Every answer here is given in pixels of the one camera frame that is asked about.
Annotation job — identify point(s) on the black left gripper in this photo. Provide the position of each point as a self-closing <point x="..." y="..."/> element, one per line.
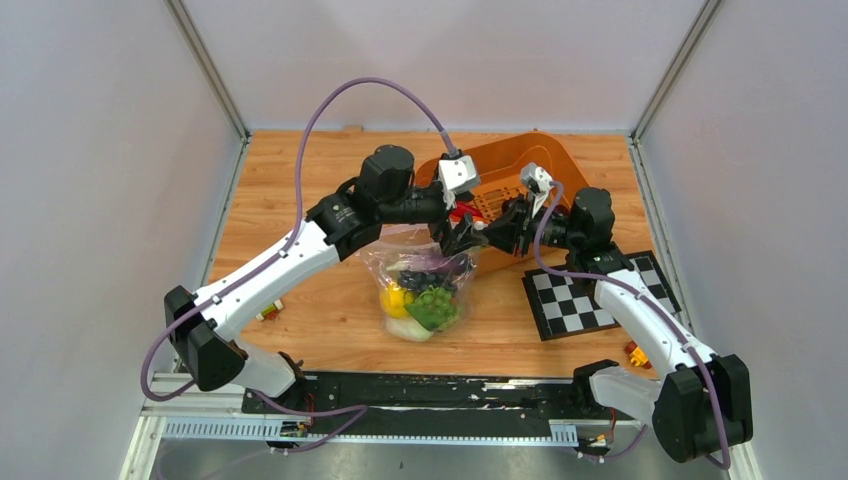
<point x="454" y="241"/>

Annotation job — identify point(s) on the yellow toy lemon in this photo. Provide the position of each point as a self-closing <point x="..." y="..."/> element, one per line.
<point x="393" y="300"/>

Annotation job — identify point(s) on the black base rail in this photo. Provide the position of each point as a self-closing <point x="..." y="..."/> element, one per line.
<point x="454" y="407"/>

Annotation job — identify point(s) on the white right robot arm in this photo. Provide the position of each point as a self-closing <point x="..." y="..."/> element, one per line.
<point x="701" y="406"/>

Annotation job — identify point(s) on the white toy radish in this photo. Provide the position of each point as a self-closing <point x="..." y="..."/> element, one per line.
<point x="407" y="329"/>

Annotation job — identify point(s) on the yellow toy brick car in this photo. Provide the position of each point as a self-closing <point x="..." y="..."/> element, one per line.
<point x="636" y="356"/>

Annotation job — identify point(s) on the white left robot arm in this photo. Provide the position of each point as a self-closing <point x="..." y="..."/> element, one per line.
<point x="204" y="326"/>

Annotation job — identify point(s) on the green toy grape bunch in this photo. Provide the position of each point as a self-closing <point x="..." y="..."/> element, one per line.
<point x="436" y="309"/>

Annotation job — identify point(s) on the black toy grape bunch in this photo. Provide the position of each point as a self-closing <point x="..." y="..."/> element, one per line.
<point x="420" y="281"/>

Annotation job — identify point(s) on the red toy chili pepper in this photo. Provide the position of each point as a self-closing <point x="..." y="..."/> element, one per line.
<point x="461" y="209"/>

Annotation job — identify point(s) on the orange plastic basin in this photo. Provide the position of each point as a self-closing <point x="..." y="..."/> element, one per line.
<point x="499" y="165"/>

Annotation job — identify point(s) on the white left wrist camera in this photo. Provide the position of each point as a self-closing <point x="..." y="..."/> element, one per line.
<point x="458" y="176"/>

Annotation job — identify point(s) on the black white checkerboard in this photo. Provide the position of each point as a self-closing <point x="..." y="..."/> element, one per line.
<point x="561" y="307"/>

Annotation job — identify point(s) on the small toy on table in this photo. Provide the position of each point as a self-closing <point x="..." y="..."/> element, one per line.
<point x="270" y="312"/>

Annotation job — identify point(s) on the clear zip top bag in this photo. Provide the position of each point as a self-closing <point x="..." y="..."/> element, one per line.
<point x="398" y="241"/>

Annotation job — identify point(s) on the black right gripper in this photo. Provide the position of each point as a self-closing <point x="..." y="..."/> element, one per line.
<point x="505" y="234"/>

